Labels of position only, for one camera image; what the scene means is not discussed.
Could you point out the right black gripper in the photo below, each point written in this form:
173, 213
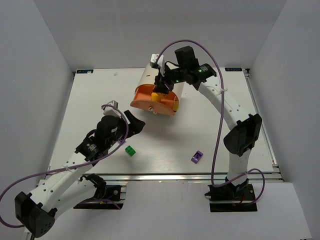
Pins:
163, 81

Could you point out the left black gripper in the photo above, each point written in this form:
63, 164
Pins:
125, 123

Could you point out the long yellow lego brick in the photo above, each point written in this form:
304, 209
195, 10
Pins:
163, 95

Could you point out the small yellow lego brick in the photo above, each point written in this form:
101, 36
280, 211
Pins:
155, 97

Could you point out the cream drawer cabinet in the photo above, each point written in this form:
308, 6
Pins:
158, 93

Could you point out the orange top drawer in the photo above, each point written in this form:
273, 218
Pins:
142, 100

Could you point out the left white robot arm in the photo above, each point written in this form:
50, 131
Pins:
39, 209

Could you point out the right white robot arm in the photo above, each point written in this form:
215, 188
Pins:
244, 127

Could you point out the yellow middle drawer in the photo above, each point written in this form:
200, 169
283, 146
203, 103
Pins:
176, 105

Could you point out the green lego brick lower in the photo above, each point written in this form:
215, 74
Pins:
130, 151

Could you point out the purple lego brick right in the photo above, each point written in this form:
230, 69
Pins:
197, 157

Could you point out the blue label left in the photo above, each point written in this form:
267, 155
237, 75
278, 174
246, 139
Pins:
84, 71

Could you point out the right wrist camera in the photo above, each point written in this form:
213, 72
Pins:
157, 61

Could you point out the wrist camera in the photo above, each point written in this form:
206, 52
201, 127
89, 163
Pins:
111, 109
157, 61

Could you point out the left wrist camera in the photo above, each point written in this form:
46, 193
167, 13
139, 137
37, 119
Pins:
111, 109

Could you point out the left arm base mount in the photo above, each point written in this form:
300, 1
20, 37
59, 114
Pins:
106, 196

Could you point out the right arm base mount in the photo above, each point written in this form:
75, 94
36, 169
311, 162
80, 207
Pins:
224, 200

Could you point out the aluminium rail front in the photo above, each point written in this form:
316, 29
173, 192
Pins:
274, 176

